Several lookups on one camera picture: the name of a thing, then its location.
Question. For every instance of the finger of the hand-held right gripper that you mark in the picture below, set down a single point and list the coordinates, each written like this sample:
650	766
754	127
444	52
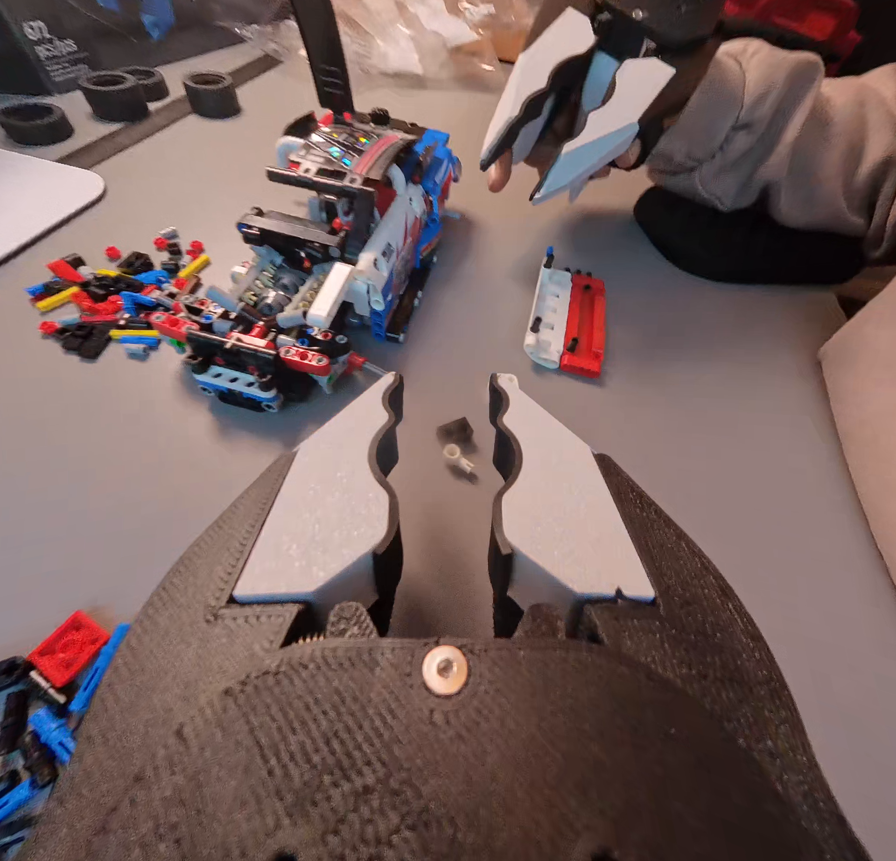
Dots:
623	112
539	63

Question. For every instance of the small black lego piece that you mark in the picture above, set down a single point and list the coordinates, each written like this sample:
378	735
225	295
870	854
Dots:
456	428

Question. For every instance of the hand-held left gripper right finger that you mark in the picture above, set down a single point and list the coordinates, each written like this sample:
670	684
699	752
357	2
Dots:
560	525

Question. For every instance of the pile of blue lego pieces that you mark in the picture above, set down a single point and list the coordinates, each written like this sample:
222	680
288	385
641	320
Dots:
66	647

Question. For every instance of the crumpled clear plastic bag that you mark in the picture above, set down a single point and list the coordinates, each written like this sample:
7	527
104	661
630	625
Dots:
420	14

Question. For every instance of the black lego tyre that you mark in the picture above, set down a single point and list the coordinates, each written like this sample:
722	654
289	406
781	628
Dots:
35	125
155	84
212	95
110	98

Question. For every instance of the red chair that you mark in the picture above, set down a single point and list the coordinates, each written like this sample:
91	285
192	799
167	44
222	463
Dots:
791	4

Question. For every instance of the pile of mixed lego pieces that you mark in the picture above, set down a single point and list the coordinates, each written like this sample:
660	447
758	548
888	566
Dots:
91	294

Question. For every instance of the black lego set box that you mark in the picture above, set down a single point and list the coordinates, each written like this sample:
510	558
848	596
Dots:
42	35

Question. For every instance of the black cloth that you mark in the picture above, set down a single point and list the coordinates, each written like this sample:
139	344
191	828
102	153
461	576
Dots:
742	242

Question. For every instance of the person's right forearm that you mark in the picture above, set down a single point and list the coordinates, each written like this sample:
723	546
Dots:
770	126

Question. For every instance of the person's beige sweater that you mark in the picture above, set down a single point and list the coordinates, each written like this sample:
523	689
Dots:
868	420

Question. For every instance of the person's right hand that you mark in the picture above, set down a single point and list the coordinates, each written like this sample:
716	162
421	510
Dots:
500	177

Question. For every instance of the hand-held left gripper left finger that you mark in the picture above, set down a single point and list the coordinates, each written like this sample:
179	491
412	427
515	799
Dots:
329	518

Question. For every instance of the white and red lego panel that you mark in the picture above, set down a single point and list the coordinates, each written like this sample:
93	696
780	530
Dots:
553	315

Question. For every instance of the lego race car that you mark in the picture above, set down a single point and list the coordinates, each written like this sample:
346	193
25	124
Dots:
392	245

